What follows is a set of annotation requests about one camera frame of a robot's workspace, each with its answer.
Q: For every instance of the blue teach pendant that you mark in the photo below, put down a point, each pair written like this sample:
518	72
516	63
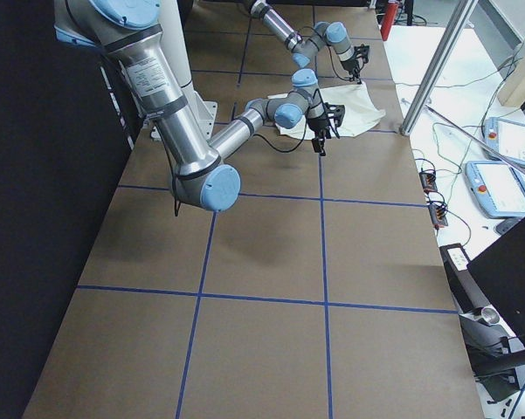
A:
506	137
497	188

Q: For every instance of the metal reacher grabber stick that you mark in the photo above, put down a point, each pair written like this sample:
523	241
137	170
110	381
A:
481	143

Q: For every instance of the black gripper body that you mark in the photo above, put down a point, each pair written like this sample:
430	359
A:
352	67
319	129

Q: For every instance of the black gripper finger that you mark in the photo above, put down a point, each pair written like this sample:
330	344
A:
318	144
355	77

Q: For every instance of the black box white label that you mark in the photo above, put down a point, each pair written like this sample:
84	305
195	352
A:
454	255

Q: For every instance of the near blue teach pendant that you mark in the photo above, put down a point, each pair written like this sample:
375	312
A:
497	188

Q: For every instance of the shiny metal cup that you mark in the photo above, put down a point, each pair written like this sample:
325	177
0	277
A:
488	316

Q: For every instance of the red cylinder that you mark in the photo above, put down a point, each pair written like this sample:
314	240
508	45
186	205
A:
389	17

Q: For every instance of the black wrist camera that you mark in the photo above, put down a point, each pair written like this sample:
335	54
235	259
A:
334	115
362	53

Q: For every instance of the far blue teach pendant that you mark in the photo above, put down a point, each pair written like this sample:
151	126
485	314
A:
506	137

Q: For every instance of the cream long-sleeve cat shirt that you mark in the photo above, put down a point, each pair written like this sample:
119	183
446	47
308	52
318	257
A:
360	113

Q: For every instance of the black monitor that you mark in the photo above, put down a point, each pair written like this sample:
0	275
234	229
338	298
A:
499	271

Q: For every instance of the aluminium frame post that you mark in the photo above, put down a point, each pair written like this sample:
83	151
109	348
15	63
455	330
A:
455	26

